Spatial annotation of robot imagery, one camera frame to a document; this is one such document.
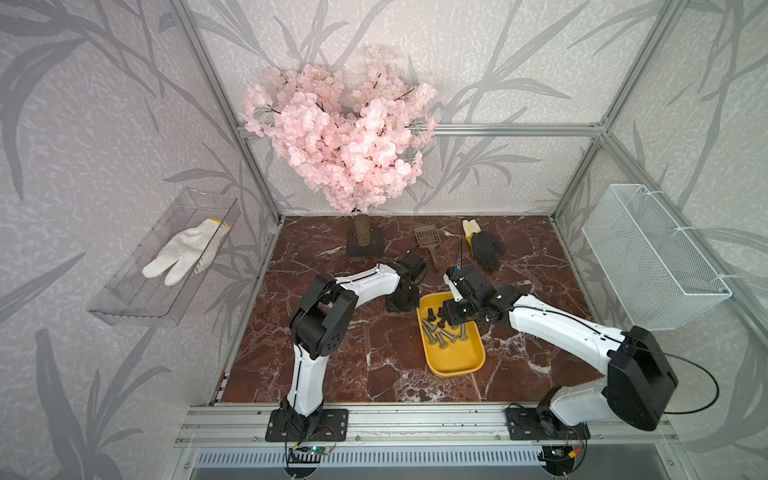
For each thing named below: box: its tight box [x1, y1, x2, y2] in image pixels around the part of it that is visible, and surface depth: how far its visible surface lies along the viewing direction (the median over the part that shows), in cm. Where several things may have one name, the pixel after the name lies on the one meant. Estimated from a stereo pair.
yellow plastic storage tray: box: [416, 291, 486, 377], surface depth 88 cm
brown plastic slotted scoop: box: [414, 225, 441, 268], surface depth 114 cm
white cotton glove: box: [142, 218, 232, 287], surface depth 68 cm
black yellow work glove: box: [462, 218, 506, 271], surface depth 111 cm
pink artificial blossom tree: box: [244, 47, 438, 257], surface depth 69 cm
